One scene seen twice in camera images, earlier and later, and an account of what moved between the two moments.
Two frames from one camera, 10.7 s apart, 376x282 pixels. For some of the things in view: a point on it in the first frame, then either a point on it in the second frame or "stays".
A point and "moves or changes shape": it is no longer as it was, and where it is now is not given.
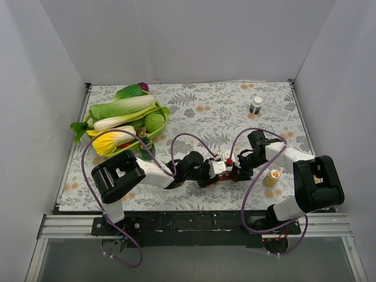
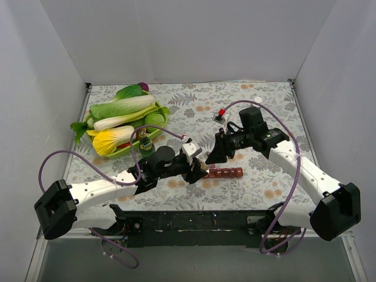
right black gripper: x=239 y=172 to x=221 y=144
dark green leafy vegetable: x=130 y=90 stays
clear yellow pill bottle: x=271 y=179 moves or changes shape
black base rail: x=187 y=228 stays
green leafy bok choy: x=121 y=107 stays
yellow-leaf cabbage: x=106 y=143 stays
